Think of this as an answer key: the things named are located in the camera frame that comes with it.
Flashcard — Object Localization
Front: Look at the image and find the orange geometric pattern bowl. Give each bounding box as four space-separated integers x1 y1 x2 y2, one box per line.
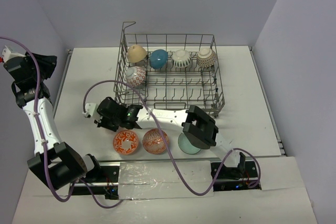
142 129 166 155

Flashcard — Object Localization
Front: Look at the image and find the grey wire dish rack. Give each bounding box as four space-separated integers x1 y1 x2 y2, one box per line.
113 22 225 118

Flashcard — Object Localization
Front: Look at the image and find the black mounting rail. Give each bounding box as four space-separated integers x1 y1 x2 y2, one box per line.
73 161 258 200

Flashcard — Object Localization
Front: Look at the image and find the white taped sheet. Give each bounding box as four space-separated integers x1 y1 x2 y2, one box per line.
118 161 213 199

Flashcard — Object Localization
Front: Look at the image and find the white bowl orange rim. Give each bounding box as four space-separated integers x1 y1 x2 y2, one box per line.
172 49 192 68

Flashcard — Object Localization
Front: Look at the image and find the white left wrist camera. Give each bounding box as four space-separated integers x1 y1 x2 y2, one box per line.
2 46 25 62

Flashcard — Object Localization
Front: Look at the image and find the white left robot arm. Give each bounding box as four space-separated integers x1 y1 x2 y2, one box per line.
3 51 103 190

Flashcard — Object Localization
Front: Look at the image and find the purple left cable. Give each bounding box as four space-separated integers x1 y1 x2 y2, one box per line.
0 36 124 208

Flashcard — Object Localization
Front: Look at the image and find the tan bowl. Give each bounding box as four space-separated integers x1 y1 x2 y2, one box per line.
128 44 147 63

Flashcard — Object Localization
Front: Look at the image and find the blue white patterned bowl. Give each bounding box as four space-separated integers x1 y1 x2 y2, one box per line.
125 66 146 87

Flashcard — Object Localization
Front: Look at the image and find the orange floral pattern bowl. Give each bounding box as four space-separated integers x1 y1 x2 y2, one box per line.
112 130 139 155

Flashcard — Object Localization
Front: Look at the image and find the pale green bowl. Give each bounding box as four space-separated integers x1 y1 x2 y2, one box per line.
178 133 201 155

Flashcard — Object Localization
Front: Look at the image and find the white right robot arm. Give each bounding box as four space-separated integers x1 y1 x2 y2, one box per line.
84 97 246 177

